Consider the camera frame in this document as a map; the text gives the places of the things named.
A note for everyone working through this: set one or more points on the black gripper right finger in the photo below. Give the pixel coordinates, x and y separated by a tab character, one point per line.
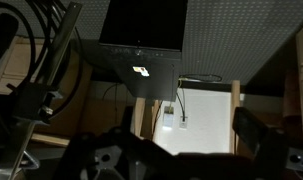
247	128

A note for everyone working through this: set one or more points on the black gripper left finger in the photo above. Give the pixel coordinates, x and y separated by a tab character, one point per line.
128	118

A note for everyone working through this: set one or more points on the small white sticker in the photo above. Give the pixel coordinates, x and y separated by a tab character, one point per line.
141	71

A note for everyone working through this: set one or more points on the black box cabinet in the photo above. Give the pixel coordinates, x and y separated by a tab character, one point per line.
144	30

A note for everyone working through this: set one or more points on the wooden bed frame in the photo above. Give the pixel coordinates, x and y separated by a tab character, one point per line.
235	113

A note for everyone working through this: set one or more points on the white wall outlet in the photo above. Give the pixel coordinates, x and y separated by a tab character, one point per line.
183	122

